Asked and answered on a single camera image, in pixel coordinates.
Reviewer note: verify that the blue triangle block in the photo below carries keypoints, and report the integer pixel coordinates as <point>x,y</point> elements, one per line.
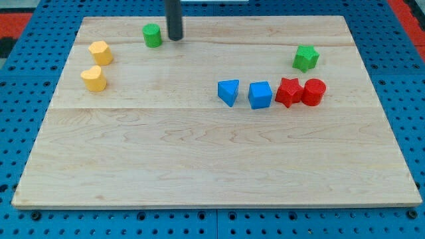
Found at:
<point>227,91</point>

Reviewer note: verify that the yellow heart block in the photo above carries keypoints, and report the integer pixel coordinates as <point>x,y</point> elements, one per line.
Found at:
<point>94,79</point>

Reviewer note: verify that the green star block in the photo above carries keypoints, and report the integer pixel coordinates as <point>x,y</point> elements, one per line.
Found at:
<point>306,58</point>

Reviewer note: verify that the red star block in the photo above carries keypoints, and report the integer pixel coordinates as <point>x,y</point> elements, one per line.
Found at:
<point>289,92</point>

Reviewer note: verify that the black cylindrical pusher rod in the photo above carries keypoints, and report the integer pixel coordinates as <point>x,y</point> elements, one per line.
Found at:
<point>173,15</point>

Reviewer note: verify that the blue cube block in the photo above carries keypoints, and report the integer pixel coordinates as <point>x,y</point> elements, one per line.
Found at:
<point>259,95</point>

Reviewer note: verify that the red cylinder block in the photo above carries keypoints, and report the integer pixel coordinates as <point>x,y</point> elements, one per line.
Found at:
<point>313,92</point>

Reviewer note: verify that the green cylinder block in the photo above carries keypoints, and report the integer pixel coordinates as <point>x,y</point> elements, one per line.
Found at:
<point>152,35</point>

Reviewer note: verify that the yellow pentagon block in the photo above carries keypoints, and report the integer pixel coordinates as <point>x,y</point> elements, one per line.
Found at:
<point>101,53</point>

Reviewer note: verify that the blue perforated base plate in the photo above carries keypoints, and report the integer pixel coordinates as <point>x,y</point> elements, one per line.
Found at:
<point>36,37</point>

